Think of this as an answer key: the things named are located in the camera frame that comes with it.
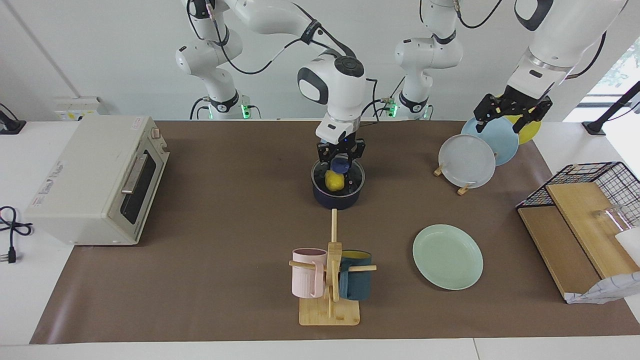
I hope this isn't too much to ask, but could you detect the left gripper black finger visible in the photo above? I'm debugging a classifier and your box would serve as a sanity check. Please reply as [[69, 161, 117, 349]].
[[473, 95, 503, 134], [513, 98, 553, 135]]

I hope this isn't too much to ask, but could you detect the glass lid with blue knob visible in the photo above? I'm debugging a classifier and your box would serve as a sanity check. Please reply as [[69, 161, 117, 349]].
[[311, 156, 366, 196]]

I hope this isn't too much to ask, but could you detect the yellow potato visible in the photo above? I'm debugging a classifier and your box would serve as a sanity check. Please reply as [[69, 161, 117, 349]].
[[324, 170, 346, 192]]

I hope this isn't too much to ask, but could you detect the yellow plate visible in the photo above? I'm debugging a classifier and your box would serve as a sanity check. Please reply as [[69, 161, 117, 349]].
[[495, 92, 542, 145]]

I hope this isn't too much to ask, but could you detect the light blue plate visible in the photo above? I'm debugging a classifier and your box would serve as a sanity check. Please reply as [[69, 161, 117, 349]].
[[460, 115, 520, 167]]

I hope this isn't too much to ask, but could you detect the grey plate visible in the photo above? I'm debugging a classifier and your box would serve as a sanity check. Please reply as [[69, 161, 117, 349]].
[[438, 134, 497, 190]]

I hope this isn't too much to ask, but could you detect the wooden plate rack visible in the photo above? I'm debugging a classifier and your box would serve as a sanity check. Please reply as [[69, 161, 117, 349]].
[[433, 160, 473, 196]]

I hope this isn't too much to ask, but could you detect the light green plate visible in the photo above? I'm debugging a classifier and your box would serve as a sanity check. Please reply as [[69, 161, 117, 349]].
[[412, 223, 484, 291]]

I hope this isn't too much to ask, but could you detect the dark blue saucepan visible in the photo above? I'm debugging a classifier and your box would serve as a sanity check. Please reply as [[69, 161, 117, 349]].
[[310, 157, 366, 210]]

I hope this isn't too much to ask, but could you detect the pink ribbed mug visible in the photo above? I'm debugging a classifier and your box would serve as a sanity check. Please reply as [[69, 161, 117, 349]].
[[291, 248, 328, 299]]

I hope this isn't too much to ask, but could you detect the light wooden board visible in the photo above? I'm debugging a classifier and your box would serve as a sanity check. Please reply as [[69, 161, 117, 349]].
[[545, 182, 640, 280]]

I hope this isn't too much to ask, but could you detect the teal mug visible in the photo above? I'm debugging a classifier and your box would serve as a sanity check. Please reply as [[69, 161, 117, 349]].
[[339, 250, 373, 301]]

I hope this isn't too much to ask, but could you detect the clear glass cup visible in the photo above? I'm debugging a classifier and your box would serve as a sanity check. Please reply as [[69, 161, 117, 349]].
[[593, 204, 630, 232]]

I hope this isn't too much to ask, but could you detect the dark wooden board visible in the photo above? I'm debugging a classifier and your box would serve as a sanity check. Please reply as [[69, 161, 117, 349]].
[[517, 205, 603, 301]]

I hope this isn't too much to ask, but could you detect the brown table mat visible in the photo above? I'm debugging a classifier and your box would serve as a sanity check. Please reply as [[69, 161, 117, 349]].
[[29, 119, 640, 345]]

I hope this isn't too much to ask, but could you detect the wooden mug tree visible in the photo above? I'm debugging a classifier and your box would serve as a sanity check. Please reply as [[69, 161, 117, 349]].
[[288, 209, 377, 327]]

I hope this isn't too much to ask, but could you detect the white plastic cup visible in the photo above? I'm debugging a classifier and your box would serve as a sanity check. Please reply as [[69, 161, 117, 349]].
[[614, 227, 640, 253]]

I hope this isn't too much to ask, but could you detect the white patterned cloth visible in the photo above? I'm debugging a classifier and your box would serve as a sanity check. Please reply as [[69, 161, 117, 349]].
[[565, 271, 640, 305]]

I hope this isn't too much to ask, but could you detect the cream toaster oven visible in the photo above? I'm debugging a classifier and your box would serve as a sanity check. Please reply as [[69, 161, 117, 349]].
[[24, 116, 170, 246]]

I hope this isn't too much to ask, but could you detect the black camera stand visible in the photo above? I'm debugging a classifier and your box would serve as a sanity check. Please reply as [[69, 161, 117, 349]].
[[581, 80, 640, 136]]

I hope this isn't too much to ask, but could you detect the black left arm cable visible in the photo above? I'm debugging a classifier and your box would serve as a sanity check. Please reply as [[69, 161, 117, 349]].
[[454, 0, 505, 30]]

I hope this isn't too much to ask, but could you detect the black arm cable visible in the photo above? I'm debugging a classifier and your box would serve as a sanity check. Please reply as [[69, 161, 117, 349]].
[[186, 0, 381, 121], [454, 0, 505, 30]]

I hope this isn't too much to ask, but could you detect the black wire basket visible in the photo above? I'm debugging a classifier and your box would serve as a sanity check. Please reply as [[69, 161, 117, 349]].
[[516, 161, 640, 228]]

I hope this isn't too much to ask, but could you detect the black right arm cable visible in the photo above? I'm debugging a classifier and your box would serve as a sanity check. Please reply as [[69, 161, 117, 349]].
[[186, 0, 381, 121]]

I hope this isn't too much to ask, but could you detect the white wall socket strip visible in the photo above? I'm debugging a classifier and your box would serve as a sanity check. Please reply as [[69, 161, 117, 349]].
[[54, 96, 103, 122]]

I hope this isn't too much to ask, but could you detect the black clamp mount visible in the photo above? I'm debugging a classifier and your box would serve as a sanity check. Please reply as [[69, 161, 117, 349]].
[[0, 102, 27, 136]]

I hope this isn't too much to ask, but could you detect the black power cord with plug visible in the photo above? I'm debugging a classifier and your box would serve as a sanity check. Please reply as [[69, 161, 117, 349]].
[[0, 205, 34, 264]]

